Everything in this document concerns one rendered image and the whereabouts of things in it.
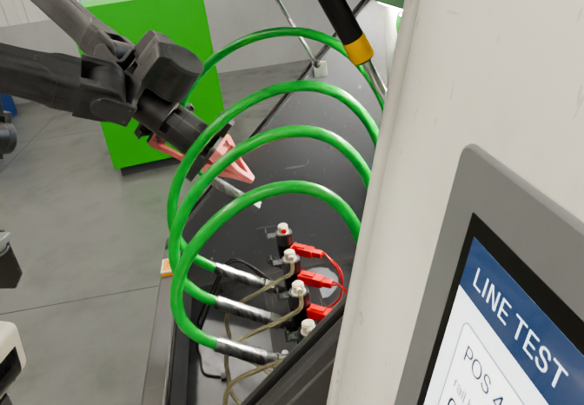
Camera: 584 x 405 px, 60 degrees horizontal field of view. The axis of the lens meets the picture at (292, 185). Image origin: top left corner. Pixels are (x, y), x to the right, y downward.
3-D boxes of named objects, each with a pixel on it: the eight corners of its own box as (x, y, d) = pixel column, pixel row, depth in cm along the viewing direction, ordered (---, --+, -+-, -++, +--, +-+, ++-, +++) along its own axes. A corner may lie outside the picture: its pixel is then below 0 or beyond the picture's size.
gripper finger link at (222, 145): (257, 179, 74) (204, 141, 72) (230, 211, 77) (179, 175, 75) (265, 160, 80) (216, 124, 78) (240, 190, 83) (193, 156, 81)
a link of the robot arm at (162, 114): (135, 102, 78) (117, 116, 73) (155, 68, 74) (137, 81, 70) (172, 129, 79) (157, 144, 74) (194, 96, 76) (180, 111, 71)
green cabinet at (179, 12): (218, 124, 502) (190, -16, 445) (232, 153, 426) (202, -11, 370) (120, 144, 484) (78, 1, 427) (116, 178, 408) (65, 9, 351)
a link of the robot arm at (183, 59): (87, 76, 73) (86, 114, 68) (119, 10, 67) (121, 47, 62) (163, 103, 80) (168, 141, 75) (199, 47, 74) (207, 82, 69)
